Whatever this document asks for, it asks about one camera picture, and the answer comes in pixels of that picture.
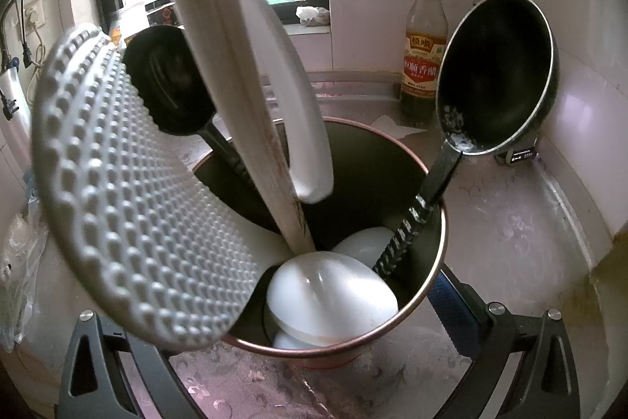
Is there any wall socket with plugs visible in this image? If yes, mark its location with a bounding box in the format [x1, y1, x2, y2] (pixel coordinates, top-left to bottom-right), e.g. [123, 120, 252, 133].
[24, 0, 45, 27]

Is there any white plastic spatula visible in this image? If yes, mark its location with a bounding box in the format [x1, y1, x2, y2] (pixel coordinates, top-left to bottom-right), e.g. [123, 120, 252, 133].
[164, 0, 335, 255]

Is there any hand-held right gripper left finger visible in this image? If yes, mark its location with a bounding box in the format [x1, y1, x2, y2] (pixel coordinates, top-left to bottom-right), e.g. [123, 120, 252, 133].
[58, 308, 197, 419]

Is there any white cord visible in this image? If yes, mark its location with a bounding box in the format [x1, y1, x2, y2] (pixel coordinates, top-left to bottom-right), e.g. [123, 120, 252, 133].
[22, 26, 47, 106]

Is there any clear jar dark lid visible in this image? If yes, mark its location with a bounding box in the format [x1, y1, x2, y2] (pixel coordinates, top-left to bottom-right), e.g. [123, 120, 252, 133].
[147, 2, 177, 27]

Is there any white paper scrap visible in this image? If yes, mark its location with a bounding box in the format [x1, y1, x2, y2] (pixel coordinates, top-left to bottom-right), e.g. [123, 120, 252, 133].
[370, 115, 427, 140]

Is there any vinegar bottle yellow cap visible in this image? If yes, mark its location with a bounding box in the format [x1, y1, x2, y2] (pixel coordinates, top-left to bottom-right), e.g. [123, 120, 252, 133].
[400, 0, 448, 128]

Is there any black plug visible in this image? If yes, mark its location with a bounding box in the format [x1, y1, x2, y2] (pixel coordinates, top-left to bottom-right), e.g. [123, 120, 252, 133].
[0, 90, 18, 120]

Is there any clear plastic bag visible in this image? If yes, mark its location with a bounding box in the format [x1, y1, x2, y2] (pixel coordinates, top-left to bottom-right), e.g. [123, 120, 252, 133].
[0, 203, 45, 351]

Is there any black ladle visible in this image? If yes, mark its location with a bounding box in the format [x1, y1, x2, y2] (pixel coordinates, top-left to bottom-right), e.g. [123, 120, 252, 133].
[373, 0, 560, 280]

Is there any black spoon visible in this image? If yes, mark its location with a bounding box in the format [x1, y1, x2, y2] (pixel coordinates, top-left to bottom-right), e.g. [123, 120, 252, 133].
[122, 25, 256, 184]

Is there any white pipe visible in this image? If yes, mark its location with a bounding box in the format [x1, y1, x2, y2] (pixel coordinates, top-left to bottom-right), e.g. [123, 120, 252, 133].
[0, 68, 25, 155]

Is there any dark metal utensil pot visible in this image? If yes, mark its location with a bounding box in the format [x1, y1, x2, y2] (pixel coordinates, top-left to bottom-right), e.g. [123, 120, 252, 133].
[191, 117, 448, 368]

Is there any white dotted rice paddle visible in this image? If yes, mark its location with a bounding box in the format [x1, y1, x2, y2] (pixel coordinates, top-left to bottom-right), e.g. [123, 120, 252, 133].
[32, 22, 261, 348]

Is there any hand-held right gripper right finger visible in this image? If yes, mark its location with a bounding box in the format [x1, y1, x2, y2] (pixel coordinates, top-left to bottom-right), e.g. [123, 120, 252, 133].
[429, 269, 580, 419]

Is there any crumpled white tissue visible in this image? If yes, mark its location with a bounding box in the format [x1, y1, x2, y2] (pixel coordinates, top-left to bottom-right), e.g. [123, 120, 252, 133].
[295, 5, 330, 27]

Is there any smartphone on stand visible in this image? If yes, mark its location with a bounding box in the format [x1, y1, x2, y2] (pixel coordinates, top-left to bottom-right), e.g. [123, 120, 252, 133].
[495, 144, 538, 165]

